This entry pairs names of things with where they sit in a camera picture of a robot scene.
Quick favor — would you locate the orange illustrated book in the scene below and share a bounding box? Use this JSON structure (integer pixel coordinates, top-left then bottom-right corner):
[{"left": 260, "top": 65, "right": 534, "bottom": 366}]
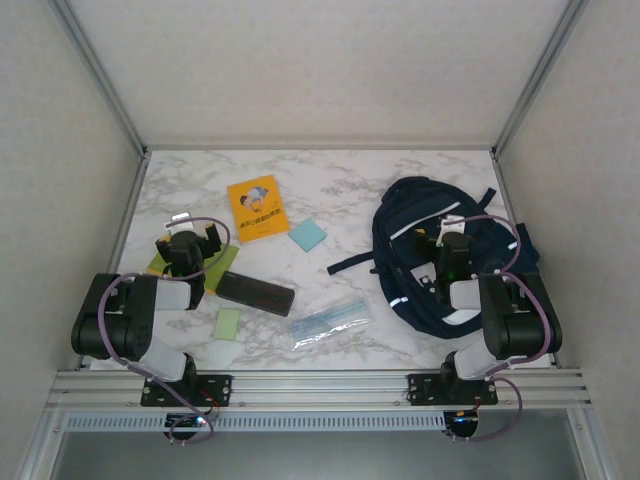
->
[{"left": 226, "top": 174, "right": 291, "bottom": 245}]

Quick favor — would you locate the green notebook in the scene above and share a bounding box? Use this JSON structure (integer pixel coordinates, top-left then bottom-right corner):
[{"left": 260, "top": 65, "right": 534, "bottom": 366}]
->
[{"left": 147, "top": 243, "right": 241, "bottom": 296}]

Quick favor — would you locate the left aluminium side rail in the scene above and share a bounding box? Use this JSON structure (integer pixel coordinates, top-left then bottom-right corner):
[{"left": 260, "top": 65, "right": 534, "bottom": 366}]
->
[{"left": 77, "top": 149, "right": 151, "bottom": 371}]

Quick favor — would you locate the aluminium side rail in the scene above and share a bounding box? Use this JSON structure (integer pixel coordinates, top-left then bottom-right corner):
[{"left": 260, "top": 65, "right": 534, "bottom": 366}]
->
[
  {"left": 77, "top": 149, "right": 151, "bottom": 371},
  {"left": 492, "top": 152, "right": 559, "bottom": 369}
]

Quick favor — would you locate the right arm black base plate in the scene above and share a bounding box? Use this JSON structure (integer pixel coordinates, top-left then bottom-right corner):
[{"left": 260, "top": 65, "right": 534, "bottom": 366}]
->
[{"left": 407, "top": 372, "right": 500, "bottom": 406}]

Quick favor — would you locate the aluminium mounting rail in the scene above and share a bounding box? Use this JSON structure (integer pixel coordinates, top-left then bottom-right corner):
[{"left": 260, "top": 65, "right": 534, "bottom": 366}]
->
[{"left": 47, "top": 368, "right": 594, "bottom": 414}]

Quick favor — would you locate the left aluminium frame post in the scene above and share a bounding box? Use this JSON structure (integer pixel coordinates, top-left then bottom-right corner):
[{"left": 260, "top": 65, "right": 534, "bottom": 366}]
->
[{"left": 49, "top": 0, "right": 149, "bottom": 156}]

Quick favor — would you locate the right aluminium frame post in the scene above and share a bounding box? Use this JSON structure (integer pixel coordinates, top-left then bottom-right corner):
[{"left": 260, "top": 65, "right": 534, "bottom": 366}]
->
[{"left": 492, "top": 0, "right": 591, "bottom": 156}]

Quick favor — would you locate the right aluminium side rail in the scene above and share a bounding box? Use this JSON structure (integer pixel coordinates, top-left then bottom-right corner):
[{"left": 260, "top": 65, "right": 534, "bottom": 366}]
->
[{"left": 492, "top": 152, "right": 559, "bottom": 369}]

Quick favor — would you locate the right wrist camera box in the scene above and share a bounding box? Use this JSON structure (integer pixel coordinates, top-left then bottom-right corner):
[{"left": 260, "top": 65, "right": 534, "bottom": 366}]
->
[{"left": 438, "top": 214, "right": 470, "bottom": 235}]

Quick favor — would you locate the slotted grey cable duct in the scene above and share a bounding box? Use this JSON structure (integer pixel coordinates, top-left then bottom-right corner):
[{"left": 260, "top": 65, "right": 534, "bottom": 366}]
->
[{"left": 64, "top": 412, "right": 447, "bottom": 432}]

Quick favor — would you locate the black pencil case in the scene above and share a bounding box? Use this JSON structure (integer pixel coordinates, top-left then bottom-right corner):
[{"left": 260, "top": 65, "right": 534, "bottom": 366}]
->
[{"left": 214, "top": 271, "right": 296, "bottom": 318}]

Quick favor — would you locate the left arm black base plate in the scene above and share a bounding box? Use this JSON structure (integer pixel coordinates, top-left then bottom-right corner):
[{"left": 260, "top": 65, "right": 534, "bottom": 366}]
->
[{"left": 139, "top": 373, "right": 235, "bottom": 407}]

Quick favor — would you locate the navy blue backpack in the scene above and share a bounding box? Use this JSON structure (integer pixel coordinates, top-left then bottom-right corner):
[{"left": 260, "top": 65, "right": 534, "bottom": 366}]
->
[{"left": 327, "top": 175, "right": 542, "bottom": 341}]

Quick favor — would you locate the aluminium frame post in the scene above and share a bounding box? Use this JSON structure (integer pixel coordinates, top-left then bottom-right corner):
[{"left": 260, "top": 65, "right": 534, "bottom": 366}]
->
[
  {"left": 49, "top": 0, "right": 149, "bottom": 156},
  {"left": 492, "top": 0, "right": 591, "bottom": 156}
]

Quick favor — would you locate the aluminium back frame bar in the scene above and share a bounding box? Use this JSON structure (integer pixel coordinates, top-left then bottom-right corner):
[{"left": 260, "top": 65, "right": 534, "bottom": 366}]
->
[{"left": 142, "top": 143, "right": 499, "bottom": 152}]

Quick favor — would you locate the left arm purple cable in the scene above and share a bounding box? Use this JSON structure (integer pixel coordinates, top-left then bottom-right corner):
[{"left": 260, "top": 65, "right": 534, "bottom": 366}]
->
[{"left": 97, "top": 215, "right": 232, "bottom": 446}]

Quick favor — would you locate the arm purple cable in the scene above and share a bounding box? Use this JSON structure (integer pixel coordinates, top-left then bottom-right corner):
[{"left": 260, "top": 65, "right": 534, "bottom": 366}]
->
[
  {"left": 97, "top": 215, "right": 232, "bottom": 446},
  {"left": 449, "top": 214, "right": 559, "bottom": 444}
]

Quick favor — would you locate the clear bag of pens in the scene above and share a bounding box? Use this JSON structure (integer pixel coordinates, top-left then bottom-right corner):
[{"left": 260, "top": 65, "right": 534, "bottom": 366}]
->
[{"left": 288, "top": 294, "right": 375, "bottom": 350}]

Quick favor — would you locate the green sticky note pad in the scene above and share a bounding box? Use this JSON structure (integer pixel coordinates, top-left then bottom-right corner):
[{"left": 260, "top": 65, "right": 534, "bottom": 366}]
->
[{"left": 213, "top": 307, "right": 242, "bottom": 342}]

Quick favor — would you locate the blue sticky note pad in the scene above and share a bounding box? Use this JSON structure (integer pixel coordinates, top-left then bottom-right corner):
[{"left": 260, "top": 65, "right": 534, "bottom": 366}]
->
[{"left": 287, "top": 217, "right": 329, "bottom": 254}]

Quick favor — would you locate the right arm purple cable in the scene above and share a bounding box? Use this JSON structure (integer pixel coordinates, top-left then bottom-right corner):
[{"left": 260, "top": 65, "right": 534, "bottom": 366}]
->
[{"left": 449, "top": 214, "right": 559, "bottom": 444}]

